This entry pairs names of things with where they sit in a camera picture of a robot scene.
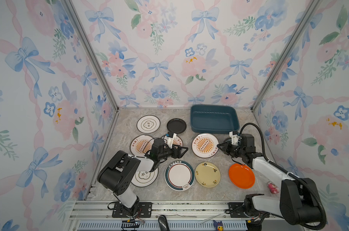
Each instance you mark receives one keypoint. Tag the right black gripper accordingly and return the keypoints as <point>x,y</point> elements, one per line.
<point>228,144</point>

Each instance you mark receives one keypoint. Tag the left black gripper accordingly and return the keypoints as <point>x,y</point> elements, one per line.
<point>178,155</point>

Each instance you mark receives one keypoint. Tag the sunburst plate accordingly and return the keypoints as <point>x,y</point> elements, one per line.
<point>141,145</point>
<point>177,141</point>
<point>205,145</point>

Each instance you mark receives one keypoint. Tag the white plate green rim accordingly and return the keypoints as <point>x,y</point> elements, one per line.
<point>179,176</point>

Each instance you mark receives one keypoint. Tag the black plate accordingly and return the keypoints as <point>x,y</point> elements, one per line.
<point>176,125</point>

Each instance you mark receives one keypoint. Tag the cream yellow plate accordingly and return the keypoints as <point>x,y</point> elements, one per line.
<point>207,175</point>

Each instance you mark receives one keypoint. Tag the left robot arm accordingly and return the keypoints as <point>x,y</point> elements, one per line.
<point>121,169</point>

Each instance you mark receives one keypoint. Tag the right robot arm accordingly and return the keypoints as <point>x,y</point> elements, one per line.
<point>299,202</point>

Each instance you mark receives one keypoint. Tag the teal plastic bin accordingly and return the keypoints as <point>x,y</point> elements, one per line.
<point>214,119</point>

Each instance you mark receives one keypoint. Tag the orange plate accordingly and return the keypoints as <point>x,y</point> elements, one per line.
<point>241,176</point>

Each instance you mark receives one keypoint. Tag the white plate flower outline far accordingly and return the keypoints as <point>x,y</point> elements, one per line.
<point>148,124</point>

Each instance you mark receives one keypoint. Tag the white plate flower outline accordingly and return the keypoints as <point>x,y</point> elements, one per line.
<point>148,124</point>
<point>144,178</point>

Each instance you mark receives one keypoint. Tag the white plate flower outline near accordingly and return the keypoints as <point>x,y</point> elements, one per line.
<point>144,178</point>

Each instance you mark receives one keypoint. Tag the pink small toy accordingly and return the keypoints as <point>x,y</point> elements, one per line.
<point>273,188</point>

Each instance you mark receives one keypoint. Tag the black computer mouse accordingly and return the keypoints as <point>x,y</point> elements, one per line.
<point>163,223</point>

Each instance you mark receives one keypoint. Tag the small blue toy figure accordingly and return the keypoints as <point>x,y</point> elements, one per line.
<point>218,225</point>

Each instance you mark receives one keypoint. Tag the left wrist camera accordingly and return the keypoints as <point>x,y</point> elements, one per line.
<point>170,139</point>

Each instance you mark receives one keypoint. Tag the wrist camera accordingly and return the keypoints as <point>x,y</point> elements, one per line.
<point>170,139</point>
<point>234,138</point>

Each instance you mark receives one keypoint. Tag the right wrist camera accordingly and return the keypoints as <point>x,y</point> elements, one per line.
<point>234,138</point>

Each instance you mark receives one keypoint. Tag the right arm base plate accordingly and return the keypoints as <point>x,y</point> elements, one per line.
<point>240,210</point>

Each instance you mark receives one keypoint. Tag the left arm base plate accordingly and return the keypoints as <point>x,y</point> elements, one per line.
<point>138,210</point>

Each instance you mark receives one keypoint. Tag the aluminium rail frame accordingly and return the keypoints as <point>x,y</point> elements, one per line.
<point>180,215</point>

